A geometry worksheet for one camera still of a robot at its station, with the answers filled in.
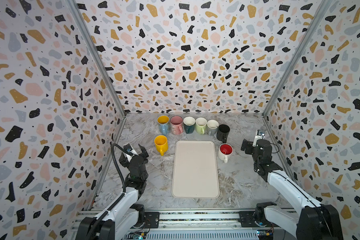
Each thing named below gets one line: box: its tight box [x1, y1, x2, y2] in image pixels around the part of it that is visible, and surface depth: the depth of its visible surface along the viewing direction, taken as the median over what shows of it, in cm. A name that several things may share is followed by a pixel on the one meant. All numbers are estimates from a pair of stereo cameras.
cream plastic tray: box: [171, 140, 220, 199], surface depth 92 cm
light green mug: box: [195, 117, 208, 135], surface depth 106 cm
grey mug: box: [207, 119, 219, 137], surface depth 105 cm
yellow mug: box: [154, 135, 169, 156], surface depth 95 cm
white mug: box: [218, 143, 234, 164], surface depth 95 cm
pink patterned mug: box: [170, 115, 184, 135], surface depth 105 cm
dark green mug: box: [183, 116, 196, 134], surface depth 106 cm
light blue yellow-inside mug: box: [157, 115, 170, 136], surface depth 105 cm
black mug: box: [216, 124, 231, 143], surface depth 103 cm
